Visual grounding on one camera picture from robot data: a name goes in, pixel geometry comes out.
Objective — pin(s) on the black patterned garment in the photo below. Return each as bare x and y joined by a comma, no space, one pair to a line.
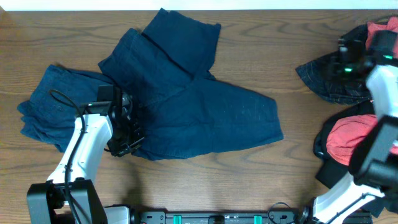
313,75

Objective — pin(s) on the folded blue shorts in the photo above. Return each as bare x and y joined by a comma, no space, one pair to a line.
50,121

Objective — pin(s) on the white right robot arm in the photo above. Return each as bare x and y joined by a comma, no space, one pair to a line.
337,204

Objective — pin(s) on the dark navy shorts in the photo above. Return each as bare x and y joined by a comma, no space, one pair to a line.
183,109

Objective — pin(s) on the red t-shirt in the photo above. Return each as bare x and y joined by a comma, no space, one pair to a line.
350,130

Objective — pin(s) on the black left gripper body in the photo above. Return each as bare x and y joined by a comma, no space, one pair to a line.
126,139

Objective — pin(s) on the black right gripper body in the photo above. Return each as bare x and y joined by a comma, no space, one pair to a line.
344,70

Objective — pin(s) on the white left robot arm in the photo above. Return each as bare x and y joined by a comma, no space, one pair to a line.
69,195

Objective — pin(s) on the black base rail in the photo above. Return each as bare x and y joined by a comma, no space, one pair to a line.
217,217

